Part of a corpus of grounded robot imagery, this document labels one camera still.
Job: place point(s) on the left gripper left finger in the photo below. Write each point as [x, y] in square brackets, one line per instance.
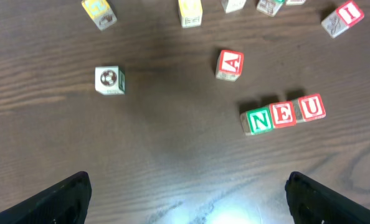
[64, 202]

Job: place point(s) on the red A block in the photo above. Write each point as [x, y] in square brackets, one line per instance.
[229, 65]

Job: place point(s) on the red U block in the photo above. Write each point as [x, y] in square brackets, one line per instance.
[309, 108]

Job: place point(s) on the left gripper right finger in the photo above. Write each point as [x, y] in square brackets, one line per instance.
[313, 203]

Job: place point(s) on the white soccer ball block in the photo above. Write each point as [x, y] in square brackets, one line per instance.
[109, 80]

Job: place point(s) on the yellow block beside B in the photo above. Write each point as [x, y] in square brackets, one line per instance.
[295, 2]

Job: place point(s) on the yellow block centre left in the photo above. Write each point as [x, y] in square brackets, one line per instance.
[233, 5]

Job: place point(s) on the yellow block far left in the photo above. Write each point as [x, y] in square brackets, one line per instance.
[100, 12]

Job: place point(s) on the green N block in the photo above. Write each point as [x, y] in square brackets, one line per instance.
[257, 121]

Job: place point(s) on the green B block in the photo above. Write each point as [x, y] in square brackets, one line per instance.
[269, 7]

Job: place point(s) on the red E block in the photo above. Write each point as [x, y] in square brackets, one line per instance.
[283, 114]

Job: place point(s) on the red I block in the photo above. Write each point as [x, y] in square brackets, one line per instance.
[343, 18]

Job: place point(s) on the yellow block beside U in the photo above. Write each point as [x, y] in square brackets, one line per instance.
[190, 13]

